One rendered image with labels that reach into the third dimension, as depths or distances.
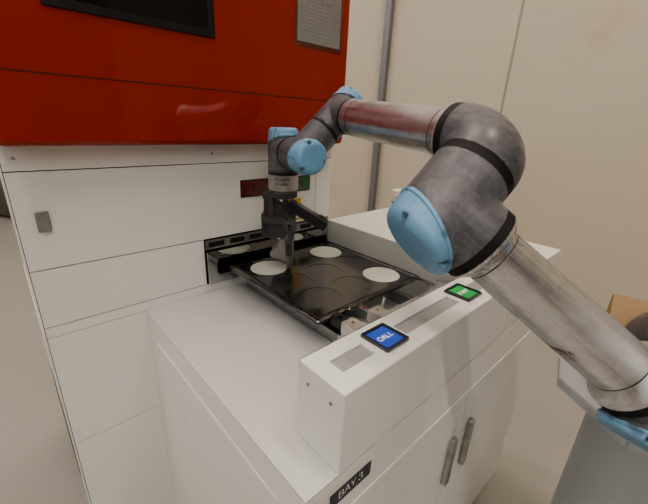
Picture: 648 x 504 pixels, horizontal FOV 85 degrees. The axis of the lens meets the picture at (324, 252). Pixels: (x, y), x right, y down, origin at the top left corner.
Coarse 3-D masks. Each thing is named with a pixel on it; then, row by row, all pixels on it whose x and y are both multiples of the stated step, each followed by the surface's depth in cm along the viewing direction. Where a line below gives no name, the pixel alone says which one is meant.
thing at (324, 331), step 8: (256, 288) 100; (264, 296) 97; (280, 304) 92; (288, 312) 90; (304, 320) 85; (312, 328) 83; (320, 328) 81; (328, 328) 79; (336, 328) 79; (328, 336) 79; (336, 336) 77
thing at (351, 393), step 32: (480, 288) 77; (384, 320) 62; (416, 320) 63; (448, 320) 63; (480, 320) 72; (320, 352) 53; (352, 352) 54; (384, 352) 53; (416, 352) 55; (448, 352) 65; (320, 384) 48; (352, 384) 46; (384, 384) 51; (416, 384) 59; (320, 416) 50; (352, 416) 47; (384, 416) 54; (320, 448) 52; (352, 448) 50
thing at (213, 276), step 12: (312, 228) 119; (264, 240) 105; (276, 240) 108; (324, 240) 124; (216, 252) 95; (228, 252) 98; (240, 252) 101; (216, 264) 97; (216, 276) 98; (228, 276) 100; (240, 276) 103
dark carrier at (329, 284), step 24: (240, 264) 98; (312, 264) 100; (336, 264) 101; (360, 264) 102; (288, 288) 86; (312, 288) 86; (336, 288) 87; (360, 288) 87; (384, 288) 88; (312, 312) 75
